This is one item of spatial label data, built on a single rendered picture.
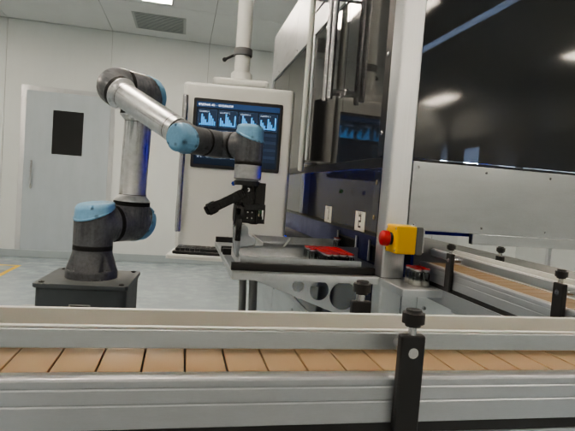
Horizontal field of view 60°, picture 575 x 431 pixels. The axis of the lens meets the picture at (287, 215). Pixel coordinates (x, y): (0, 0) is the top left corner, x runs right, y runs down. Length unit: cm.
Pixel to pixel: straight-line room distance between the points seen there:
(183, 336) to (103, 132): 647
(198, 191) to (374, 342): 184
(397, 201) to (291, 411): 96
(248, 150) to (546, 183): 86
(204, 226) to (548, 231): 140
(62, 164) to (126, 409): 655
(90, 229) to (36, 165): 548
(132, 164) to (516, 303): 117
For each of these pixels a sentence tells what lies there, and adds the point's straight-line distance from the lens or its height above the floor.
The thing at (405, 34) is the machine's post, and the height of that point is 153.
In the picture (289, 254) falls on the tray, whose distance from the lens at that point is 162.
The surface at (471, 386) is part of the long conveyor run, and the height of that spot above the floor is 92.
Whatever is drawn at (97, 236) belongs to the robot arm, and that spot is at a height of 92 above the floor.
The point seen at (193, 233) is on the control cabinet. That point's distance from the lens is 229.
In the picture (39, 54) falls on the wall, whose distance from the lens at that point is 720.
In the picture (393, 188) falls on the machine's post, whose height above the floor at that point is 112.
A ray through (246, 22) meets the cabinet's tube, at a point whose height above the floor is 185.
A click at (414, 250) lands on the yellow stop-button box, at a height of 97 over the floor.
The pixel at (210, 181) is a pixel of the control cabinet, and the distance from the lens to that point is 228.
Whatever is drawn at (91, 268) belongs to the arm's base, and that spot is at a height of 83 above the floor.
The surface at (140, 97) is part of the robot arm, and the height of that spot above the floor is 132.
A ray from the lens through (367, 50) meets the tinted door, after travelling 168.
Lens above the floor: 110
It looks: 3 degrees down
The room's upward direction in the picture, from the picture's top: 4 degrees clockwise
